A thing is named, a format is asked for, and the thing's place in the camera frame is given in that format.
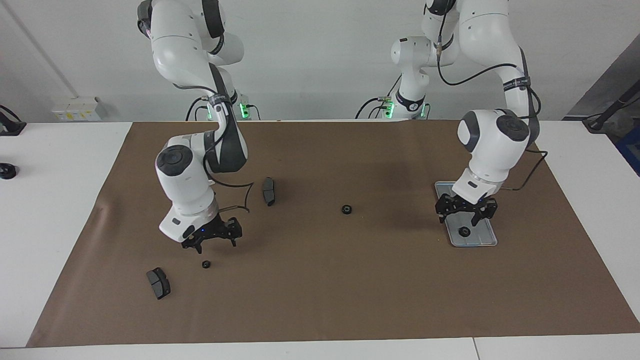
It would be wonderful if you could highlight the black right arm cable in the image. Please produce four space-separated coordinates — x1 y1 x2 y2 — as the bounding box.
172 82 256 213

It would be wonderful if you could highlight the brown paper table mat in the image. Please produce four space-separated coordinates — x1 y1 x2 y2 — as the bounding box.
26 120 640 348

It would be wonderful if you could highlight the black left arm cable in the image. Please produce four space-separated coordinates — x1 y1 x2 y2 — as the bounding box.
435 0 549 192

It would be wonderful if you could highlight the black stand pole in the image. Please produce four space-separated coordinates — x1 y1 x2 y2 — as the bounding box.
582 80 640 133

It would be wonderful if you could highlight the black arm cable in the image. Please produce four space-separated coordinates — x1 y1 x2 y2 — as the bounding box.
435 0 549 192
172 82 256 213

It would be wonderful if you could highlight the beige wall socket strip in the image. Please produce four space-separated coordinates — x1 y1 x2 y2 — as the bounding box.
51 96 108 122

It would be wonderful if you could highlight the silver ribbed metal tray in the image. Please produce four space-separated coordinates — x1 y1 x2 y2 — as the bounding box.
434 181 498 248

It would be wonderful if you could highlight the wide dark brake pad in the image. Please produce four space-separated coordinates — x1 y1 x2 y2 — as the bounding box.
146 267 171 300

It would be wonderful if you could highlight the black base cable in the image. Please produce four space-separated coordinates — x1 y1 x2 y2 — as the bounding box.
356 75 402 120
186 97 208 122

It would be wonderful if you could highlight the black table clamp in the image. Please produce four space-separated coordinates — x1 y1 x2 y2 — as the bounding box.
0 105 27 137

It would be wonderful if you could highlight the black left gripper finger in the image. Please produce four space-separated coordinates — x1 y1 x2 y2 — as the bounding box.
434 196 458 225
470 197 499 227

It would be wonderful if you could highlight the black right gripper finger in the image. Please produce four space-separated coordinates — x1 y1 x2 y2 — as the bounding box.
222 217 244 249
181 234 207 255

